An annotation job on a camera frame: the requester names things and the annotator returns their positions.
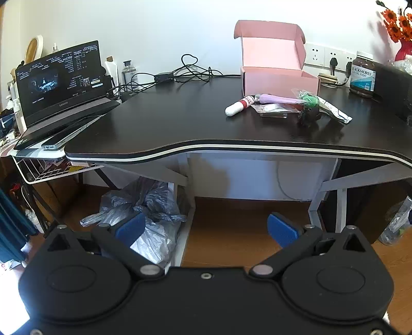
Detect pink cardboard box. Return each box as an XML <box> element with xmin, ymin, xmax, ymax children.
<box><xmin>234</xmin><ymin>20</ymin><xmax>320</xmax><ymax>98</ymax></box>

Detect grey plastic bag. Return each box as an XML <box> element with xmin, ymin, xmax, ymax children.
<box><xmin>80</xmin><ymin>177</ymin><xmax>186</xmax><ymax>267</ymax></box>

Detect brown supplement bottle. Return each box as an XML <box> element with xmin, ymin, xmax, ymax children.
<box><xmin>350</xmin><ymin>51</ymin><xmax>376</xmax><ymax>98</ymax></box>

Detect beige tape roll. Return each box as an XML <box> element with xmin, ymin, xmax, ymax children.
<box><xmin>318</xmin><ymin>73</ymin><xmax>339</xmax><ymax>87</ymax></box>

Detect white red tube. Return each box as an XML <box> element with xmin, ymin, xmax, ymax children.
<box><xmin>225</xmin><ymin>96</ymin><xmax>255</xmax><ymax>117</ymax></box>

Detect black appliance box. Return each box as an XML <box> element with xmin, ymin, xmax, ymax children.
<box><xmin>373</xmin><ymin>63</ymin><xmax>411</xmax><ymax>125</ymax></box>

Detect white wire basket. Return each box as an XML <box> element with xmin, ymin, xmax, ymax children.
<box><xmin>13</xmin><ymin>157</ymin><xmax>103</xmax><ymax>185</ymax></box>

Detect red vase orange flowers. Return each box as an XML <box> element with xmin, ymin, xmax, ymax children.
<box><xmin>376</xmin><ymin>0</ymin><xmax>412</xmax><ymax>61</ymax></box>

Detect tangled black cables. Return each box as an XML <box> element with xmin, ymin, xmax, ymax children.
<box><xmin>112</xmin><ymin>53</ymin><xmax>243</xmax><ymax>97</ymax></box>

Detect white squeeze tube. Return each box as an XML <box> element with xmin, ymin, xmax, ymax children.
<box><xmin>105</xmin><ymin>56</ymin><xmax>119</xmax><ymax>87</ymax></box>

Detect white sachet packet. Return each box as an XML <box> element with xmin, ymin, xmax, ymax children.
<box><xmin>317</xmin><ymin>96</ymin><xmax>353</xmax><ymax>124</ymax></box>

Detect white wall socket strip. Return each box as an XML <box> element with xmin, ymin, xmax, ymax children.
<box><xmin>304</xmin><ymin>43</ymin><xmax>356</xmax><ymax>73</ymax></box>

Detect clear small bottle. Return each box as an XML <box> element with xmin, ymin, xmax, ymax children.
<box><xmin>122</xmin><ymin>60</ymin><xmax>137</xmax><ymax>85</ymax></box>

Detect black laptop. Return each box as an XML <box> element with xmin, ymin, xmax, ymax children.
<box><xmin>15</xmin><ymin>40</ymin><xmax>118</xmax><ymax>150</ymax></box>

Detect green items plastic bag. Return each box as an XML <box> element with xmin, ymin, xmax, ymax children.
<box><xmin>292</xmin><ymin>89</ymin><xmax>319</xmax><ymax>110</ymax></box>

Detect black power adapter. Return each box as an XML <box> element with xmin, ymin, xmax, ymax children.
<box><xmin>154</xmin><ymin>72</ymin><xmax>174</xmax><ymax>83</ymax></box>

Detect black small object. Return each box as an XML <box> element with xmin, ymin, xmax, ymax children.
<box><xmin>298</xmin><ymin>105</ymin><xmax>321</xmax><ymax>127</ymax></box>

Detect purple pink wand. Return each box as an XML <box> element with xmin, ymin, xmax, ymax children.
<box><xmin>254</xmin><ymin>94</ymin><xmax>306</xmax><ymax>105</ymax></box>

